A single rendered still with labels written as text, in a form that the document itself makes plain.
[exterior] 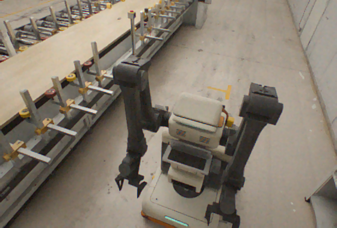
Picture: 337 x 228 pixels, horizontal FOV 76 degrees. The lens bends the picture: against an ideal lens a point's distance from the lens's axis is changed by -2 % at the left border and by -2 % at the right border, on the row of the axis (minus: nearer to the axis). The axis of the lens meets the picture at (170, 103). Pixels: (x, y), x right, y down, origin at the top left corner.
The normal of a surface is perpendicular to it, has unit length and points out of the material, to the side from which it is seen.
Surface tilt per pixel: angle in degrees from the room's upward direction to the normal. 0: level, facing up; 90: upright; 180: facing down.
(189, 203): 0
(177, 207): 0
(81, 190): 0
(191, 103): 43
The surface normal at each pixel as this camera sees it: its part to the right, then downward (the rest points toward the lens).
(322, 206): 0.05, -0.76
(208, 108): -0.19, -0.16
